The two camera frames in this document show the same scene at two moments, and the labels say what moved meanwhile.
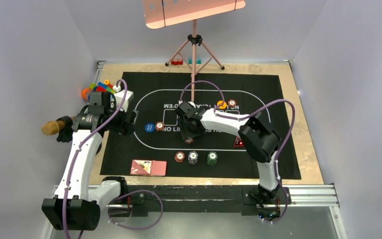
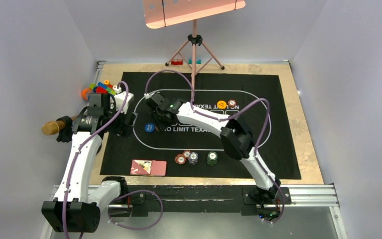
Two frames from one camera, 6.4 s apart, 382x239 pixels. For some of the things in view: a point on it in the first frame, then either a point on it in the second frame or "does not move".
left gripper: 124,127 does not move
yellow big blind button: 220,102 does not move
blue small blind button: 149,127 does not move
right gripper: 185,132 → 160,124
